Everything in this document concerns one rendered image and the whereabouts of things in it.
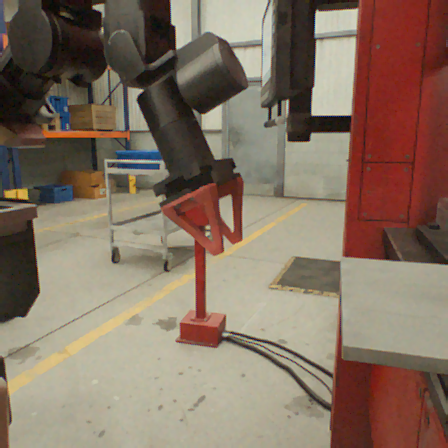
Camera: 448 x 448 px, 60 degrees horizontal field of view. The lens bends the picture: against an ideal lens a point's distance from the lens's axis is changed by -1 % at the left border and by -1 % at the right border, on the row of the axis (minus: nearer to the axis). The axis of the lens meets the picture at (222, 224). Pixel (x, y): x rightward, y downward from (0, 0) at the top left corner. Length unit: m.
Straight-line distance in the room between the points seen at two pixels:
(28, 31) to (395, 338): 0.51
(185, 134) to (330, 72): 7.09
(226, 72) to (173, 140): 0.09
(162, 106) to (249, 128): 7.34
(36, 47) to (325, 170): 7.03
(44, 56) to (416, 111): 0.91
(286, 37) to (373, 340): 1.14
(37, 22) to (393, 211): 0.96
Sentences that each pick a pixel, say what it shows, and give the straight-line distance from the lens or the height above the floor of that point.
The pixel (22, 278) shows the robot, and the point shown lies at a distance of 0.57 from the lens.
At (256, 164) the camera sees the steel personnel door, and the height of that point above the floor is 0.62.
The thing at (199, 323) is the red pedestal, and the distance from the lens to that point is 2.23.
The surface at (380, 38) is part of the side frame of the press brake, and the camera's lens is 1.19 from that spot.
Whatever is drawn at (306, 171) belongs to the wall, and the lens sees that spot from 7.51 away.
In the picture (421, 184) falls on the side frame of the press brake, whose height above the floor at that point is 1.00.
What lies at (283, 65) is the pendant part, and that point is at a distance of 1.30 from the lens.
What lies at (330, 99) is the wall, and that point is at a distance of 7.44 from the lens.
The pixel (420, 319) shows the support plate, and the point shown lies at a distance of 0.29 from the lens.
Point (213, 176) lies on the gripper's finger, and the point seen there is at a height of 1.08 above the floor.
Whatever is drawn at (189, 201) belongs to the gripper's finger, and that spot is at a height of 1.05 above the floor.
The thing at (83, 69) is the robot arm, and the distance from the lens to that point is 0.59.
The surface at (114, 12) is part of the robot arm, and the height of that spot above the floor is 1.25.
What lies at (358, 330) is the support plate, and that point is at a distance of 0.26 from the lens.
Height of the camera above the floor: 1.12
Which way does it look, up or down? 12 degrees down
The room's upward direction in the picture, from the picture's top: straight up
